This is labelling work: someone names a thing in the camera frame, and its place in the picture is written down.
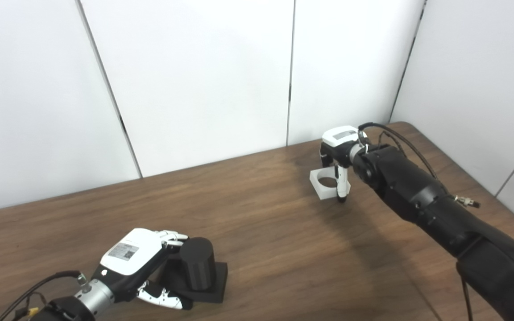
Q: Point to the white square piece with hole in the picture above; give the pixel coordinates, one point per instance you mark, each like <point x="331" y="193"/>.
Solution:
<point x="324" y="192"/>

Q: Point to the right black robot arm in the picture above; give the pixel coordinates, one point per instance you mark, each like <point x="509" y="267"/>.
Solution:
<point x="417" y="191"/>

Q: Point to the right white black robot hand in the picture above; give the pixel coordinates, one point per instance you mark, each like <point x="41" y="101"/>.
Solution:
<point x="339" y="136"/>

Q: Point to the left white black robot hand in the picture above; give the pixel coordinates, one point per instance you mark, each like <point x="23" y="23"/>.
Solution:
<point x="127" y="252"/>

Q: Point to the black peg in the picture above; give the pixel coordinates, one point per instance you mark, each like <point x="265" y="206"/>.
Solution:
<point x="196" y="267"/>

